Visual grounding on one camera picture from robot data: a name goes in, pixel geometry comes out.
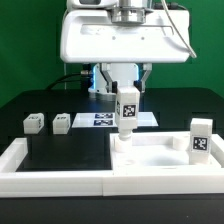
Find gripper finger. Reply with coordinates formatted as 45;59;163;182
100;63;117;93
134;63;152;93

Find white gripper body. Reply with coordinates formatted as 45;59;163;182
60;10;189;63

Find white square table top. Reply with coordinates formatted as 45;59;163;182
110;131;224;174

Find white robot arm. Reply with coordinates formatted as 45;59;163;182
60;0;195;100

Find white tag sheet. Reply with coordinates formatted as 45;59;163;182
72;112;158;128

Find white U-shaped obstacle fence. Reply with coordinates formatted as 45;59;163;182
0;134;224;197

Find black cable bundle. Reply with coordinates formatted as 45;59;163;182
45;73;91;92

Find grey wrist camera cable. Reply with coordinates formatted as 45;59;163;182
161;0;198;60

